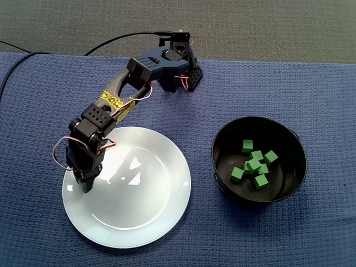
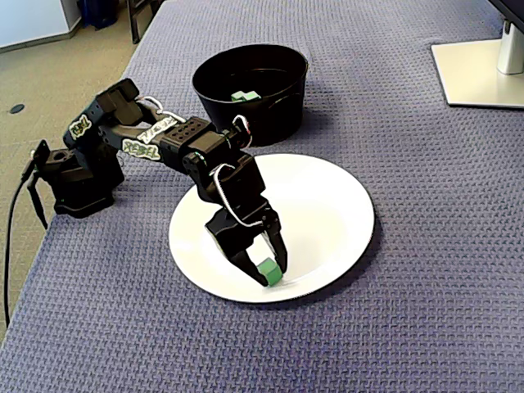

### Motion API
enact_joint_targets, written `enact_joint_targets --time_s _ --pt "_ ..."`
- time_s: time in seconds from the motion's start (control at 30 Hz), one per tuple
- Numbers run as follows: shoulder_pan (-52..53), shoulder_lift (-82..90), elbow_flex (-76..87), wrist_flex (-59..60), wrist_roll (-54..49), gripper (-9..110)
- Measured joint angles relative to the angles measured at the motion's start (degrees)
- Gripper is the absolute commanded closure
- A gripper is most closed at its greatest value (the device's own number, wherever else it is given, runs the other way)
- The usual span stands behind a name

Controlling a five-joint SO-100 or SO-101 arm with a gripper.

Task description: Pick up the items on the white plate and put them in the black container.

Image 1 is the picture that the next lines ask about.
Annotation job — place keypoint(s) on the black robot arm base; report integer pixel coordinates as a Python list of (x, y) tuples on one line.
[(196, 76)]

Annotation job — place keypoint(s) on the black round container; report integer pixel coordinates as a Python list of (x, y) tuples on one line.
[(222, 155)]

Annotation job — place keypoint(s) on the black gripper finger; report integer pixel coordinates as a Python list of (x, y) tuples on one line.
[(86, 186)]

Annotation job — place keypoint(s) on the blue woven table mat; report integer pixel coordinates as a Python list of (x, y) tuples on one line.
[(41, 222)]

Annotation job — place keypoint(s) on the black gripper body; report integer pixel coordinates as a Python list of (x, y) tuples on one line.
[(87, 176)]

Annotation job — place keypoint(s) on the white round plate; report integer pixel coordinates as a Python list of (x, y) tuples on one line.
[(139, 208)]

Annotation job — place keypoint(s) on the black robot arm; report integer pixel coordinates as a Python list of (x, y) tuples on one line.
[(150, 66)]

